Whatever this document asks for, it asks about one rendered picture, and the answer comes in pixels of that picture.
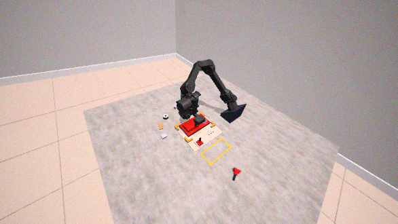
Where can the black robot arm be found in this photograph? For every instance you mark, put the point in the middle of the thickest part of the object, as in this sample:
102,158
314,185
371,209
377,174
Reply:
189,99

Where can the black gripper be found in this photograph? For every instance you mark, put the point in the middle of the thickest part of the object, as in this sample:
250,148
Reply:
198,118

